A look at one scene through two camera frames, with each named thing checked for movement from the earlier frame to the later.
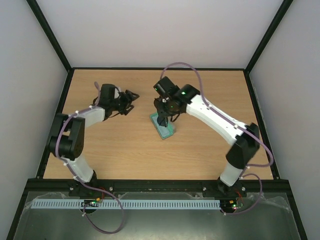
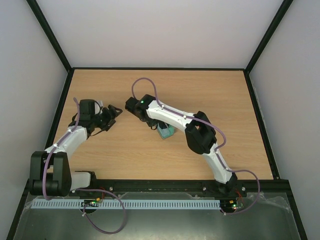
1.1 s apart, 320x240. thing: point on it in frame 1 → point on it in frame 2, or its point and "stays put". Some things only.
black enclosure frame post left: [51, 33] stays put
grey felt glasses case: [164, 132] stays put
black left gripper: [128, 100] → [111, 117]
